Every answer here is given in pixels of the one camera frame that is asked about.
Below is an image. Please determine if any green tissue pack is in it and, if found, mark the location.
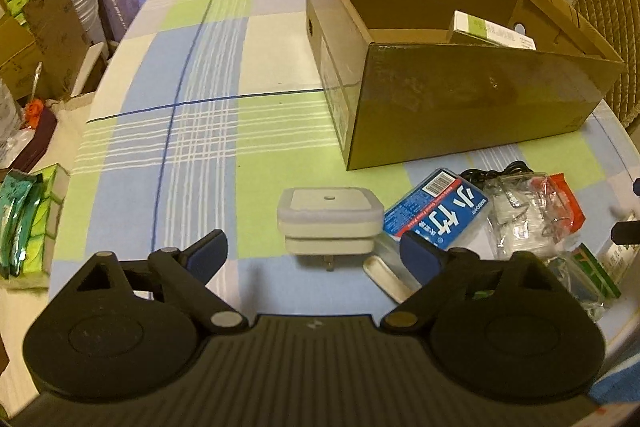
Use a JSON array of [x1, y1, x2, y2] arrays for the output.
[[19, 164, 71, 290]]

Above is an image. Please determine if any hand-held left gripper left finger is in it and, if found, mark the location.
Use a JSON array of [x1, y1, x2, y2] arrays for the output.
[[62, 229, 248, 335]]

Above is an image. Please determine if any small white oblong case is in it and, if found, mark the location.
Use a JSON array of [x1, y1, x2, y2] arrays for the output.
[[362, 254, 416, 305]]

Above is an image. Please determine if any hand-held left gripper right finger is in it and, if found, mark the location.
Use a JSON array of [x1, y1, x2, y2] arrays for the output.
[[380, 231, 571, 334]]

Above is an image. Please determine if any green snack packet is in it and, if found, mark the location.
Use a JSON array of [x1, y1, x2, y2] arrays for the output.
[[0, 171, 43, 279]]

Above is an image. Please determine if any white and green small carton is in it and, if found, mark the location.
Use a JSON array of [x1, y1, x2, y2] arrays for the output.
[[447, 10, 538, 51]]

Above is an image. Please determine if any clear box with blue label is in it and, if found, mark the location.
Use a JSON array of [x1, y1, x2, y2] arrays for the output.
[[382, 168, 493, 258]]

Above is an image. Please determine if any white medicine box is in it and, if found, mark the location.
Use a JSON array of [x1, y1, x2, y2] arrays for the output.
[[602, 243, 640, 285]]

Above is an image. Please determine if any black cord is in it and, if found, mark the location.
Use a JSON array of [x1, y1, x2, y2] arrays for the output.
[[460, 161, 533, 184]]

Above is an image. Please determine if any white square night light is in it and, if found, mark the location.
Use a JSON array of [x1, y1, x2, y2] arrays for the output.
[[276, 188, 385, 272]]

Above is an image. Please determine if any tall brown cardboard box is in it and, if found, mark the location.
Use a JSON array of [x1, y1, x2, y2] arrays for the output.
[[22, 0, 93, 100]]

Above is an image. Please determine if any small clear bag of hardware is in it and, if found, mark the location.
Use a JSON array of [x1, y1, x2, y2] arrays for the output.
[[547, 243, 622, 322]]

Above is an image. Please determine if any large brown cardboard box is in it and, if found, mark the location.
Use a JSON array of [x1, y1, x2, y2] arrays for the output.
[[305, 0, 626, 172]]

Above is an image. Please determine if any orange and clear packet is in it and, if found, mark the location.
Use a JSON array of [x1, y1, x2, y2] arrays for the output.
[[530, 173, 586, 233]]

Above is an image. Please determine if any low cardboard box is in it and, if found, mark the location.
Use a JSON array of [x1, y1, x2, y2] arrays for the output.
[[0, 14, 41, 102]]

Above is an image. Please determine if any clear bag of metal hooks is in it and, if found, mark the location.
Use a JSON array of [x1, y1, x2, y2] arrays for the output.
[[482, 172, 571, 259]]

